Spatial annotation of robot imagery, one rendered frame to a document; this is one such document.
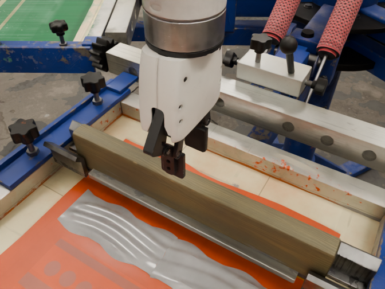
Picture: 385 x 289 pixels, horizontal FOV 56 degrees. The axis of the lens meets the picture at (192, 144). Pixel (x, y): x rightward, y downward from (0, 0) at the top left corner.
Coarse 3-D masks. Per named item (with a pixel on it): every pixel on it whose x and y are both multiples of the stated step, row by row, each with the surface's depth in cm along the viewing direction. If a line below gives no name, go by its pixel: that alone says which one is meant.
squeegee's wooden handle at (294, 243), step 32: (96, 160) 57; (128, 160) 52; (160, 160) 52; (160, 192) 52; (192, 192) 48; (224, 192) 47; (224, 224) 49; (256, 224) 45; (288, 224) 44; (288, 256) 45; (320, 256) 42
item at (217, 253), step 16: (240, 192) 61; (288, 208) 58; (320, 224) 56; (192, 240) 54; (208, 240) 54; (208, 256) 52; (224, 256) 52; (240, 256) 52; (256, 272) 50; (160, 288) 49; (272, 288) 49; (288, 288) 49
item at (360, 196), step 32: (128, 96) 74; (96, 128) 69; (224, 128) 67; (256, 160) 62; (288, 160) 61; (0, 192) 56; (32, 192) 61; (320, 192) 59; (352, 192) 56; (384, 192) 56
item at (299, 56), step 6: (276, 54) 76; (282, 54) 76; (294, 54) 76; (300, 54) 76; (306, 54) 76; (294, 60) 74; (300, 60) 74; (306, 60) 76; (252, 84) 68; (270, 90) 67
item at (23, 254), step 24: (192, 168) 65; (72, 192) 61; (96, 192) 61; (48, 216) 57; (144, 216) 57; (24, 240) 54; (48, 240) 54; (72, 240) 54; (0, 264) 51; (24, 264) 51; (120, 264) 51; (0, 288) 49
